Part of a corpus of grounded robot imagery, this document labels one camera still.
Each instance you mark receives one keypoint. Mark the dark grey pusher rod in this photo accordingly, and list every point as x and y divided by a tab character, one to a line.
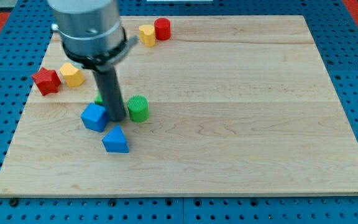
109	89

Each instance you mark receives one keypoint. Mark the black clamp ring with bracket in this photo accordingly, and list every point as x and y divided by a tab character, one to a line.
98	52

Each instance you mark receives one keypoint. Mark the green cylinder block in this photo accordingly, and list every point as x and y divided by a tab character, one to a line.
138	108

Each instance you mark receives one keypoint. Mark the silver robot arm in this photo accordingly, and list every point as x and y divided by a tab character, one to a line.
76	17

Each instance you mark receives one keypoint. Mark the blue cube block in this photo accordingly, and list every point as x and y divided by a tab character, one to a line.
95	117

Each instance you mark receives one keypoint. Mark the green block behind rod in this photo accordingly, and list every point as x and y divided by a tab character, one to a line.
98	99

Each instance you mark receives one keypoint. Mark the yellow pentagon block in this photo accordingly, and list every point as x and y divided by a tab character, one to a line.
73	76

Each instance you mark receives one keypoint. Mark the red star block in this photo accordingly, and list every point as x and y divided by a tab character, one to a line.
47	81

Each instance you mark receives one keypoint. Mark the yellow heart block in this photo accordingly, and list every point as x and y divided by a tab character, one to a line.
147	35

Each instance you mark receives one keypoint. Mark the blue triangle block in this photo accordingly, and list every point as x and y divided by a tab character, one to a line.
115	141

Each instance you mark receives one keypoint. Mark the red cylinder block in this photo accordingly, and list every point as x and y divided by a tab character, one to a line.
162	28

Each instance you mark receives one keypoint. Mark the wooden board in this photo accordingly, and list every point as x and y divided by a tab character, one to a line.
240	106

